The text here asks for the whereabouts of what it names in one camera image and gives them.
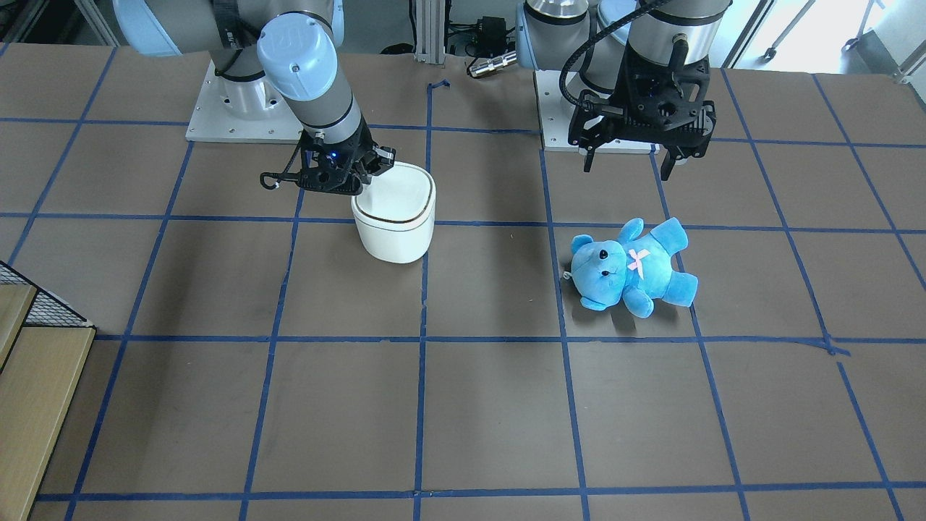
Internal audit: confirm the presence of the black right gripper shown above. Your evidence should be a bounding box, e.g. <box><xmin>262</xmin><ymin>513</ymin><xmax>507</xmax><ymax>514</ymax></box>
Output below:
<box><xmin>260</xmin><ymin>133</ymin><xmax>396</xmax><ymax>197</ymax></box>

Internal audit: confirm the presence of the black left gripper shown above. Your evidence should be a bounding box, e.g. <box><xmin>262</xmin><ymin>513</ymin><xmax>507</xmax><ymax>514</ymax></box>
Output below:
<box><xmin>568</xmin><ymin>51</ymin><xmax>717</xmax><ymax>182</ymax></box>

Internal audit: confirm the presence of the white trash can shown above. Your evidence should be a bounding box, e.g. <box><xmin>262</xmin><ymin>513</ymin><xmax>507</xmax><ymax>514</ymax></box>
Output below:
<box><xmin>351</xmin><ymin>161</ymin><xmax>437</xmax><ymax>264</ymax></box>

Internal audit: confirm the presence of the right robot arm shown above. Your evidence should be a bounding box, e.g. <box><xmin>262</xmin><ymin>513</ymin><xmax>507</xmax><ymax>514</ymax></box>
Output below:
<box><xmin>113</xmin><ymin>1</ymin><xmax>396</xmax><ymax>195</ymax></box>

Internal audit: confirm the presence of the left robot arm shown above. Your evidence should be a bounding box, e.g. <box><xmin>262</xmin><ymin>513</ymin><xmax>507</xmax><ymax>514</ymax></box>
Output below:
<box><xmin>515</xmin><ymin>1</ymin><xmax>731</xmax><ymax>180</ymax></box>

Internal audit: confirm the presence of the blue teddy bear plush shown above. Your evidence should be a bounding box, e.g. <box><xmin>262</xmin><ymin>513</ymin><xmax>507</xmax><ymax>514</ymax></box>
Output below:
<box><xmin>564</xmin><ymin>217</ymin><xmax>699</xmax><ymax>318</ymax></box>

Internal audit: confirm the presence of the silver flashlight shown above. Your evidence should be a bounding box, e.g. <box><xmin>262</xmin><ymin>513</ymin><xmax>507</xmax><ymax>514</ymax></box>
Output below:
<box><xmin>466</xmin><ymin>51</ymin><xmax>518</xmax><ymax>80</ymax></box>

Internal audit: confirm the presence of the wooden wire shelf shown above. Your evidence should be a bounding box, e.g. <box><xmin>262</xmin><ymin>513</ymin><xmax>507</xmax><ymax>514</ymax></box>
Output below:
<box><xmin>1</xmin><ymin>263</ymin><xmax>96</xmax><ymax>520</ymax></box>

